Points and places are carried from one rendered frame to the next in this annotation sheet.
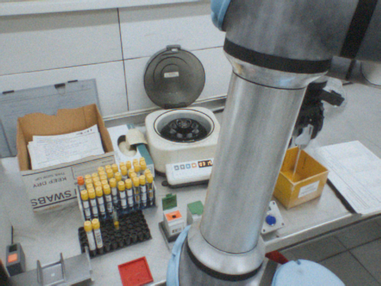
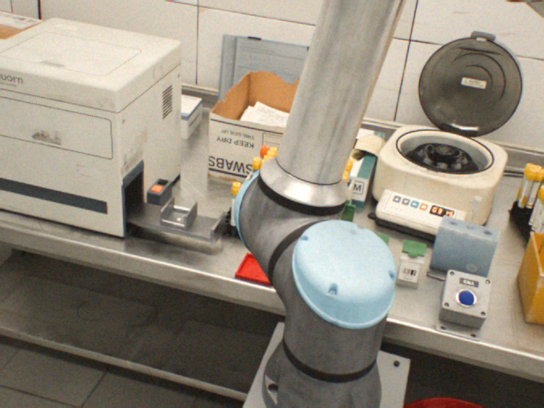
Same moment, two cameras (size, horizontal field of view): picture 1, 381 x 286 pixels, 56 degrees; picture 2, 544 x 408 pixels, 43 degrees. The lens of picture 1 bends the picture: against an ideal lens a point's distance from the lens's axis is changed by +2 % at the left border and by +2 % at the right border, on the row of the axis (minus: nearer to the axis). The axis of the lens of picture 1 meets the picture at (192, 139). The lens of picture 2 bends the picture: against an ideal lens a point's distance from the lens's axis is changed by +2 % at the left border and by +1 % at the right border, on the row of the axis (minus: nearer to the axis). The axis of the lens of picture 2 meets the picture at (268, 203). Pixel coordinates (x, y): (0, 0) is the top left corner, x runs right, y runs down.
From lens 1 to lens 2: 0.56 m
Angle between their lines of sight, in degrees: 31
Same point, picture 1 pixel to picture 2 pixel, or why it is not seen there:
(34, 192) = (215, 147)
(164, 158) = (385, 178)
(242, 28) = not seen: outside the picture
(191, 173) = (413, 215)
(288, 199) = (530, 302)
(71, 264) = (201, 222)
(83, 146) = not seen: hidden behind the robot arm
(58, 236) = (213, 204)
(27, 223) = (194, 180)
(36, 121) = (268, 83)
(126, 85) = (402, 80)
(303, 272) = (355, 234)
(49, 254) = not seen: hidden behind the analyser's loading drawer
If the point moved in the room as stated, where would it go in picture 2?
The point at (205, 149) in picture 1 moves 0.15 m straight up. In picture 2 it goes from (448, 189) to (467, 117)
